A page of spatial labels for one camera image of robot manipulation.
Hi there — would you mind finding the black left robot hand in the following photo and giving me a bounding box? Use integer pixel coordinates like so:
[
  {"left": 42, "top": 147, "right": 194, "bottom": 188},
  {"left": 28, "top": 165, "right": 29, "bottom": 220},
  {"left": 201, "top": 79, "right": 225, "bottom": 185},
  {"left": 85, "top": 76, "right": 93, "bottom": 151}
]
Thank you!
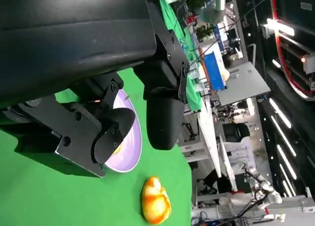
[{"left": 0, "top": 0, "right": 190, "bottom": 179}]

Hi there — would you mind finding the lilac plate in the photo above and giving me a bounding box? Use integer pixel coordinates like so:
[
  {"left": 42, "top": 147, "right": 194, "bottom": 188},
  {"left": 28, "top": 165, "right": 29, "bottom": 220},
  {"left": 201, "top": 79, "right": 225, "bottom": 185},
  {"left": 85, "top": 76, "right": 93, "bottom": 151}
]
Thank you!
[{"left": 104, "top": 88, "right": 143, "bottom": 174}]

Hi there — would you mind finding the green potted plant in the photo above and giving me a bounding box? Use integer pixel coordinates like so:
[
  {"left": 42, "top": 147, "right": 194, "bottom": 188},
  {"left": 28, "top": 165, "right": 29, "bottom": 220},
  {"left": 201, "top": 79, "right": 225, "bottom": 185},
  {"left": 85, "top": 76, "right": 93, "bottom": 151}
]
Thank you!
[
  {"left": 188, "top": 0, "right": 210, "bottom": 15},
  {"left": 194, "top": 23, "right": 215, "bottom": 42}
]

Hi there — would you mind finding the green cloth of workshop table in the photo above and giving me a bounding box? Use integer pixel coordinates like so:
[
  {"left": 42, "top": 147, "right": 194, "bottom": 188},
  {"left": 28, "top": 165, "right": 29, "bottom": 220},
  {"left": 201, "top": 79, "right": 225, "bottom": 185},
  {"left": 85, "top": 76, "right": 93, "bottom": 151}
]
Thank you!
[{"left": 159, "top": 0, "right": 202, "bottom": 114}]

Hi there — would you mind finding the blue box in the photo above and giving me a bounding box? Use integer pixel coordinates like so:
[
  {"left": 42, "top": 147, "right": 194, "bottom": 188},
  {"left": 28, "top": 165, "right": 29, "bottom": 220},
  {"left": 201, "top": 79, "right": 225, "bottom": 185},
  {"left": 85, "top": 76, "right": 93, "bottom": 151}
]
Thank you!
[{"left": 203, "top": 52, "right": 226, "bottom": 92}]

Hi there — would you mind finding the long white workshop table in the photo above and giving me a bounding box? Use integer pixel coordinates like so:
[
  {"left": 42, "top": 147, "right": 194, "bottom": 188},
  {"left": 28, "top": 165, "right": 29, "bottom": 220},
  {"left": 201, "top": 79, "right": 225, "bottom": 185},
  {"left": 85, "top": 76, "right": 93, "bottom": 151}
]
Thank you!
[{"left": 181, "top": 97, "right": 239, "bottom": 196}]

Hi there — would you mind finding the grey desk panel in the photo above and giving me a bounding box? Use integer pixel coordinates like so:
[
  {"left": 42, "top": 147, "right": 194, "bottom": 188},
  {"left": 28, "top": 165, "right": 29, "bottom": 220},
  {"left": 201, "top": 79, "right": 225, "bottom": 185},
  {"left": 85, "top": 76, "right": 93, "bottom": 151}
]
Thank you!
[{"left": 217, "top": 62, "right": 272, "bottom": 106}]

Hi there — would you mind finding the orange and white bread roll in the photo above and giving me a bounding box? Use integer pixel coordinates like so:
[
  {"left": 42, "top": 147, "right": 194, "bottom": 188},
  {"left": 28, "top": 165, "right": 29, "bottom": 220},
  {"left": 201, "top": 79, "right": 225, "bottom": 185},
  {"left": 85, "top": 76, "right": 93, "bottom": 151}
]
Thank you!
[{"left": 140, "top": 176, "right": 172, "bottom": 223}]

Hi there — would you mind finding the black office chair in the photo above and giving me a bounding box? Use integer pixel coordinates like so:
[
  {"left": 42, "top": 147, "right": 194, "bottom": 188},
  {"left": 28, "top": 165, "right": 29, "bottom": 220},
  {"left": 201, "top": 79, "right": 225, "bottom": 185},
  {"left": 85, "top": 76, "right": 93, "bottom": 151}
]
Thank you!
[{"left": 222, "top": 122, "right": 251, "bottom": 143}]

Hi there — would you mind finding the red ceiling pipe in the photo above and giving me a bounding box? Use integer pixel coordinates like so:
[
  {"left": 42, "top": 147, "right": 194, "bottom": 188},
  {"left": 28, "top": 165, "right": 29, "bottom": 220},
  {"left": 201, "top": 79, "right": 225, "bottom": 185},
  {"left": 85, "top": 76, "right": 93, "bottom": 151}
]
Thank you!
[{"left": 269, "top": 0, "right": 315, "bottom": 101}]

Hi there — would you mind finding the bright ceiling lamp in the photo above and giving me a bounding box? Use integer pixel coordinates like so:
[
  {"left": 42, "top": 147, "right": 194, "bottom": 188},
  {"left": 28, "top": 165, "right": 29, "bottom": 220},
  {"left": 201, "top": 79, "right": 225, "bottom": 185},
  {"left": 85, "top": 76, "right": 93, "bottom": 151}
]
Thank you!
[{"left": 266, "top": 18, "right": 295, "bottom": 36}]

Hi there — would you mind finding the grey ventilation duct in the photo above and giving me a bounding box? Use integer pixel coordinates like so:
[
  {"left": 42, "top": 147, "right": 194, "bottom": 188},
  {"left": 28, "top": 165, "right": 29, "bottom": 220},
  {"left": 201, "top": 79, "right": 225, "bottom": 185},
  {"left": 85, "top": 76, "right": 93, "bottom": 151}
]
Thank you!
[{"left": 200, "top": 0, "right": 226, "bottom": 24}]

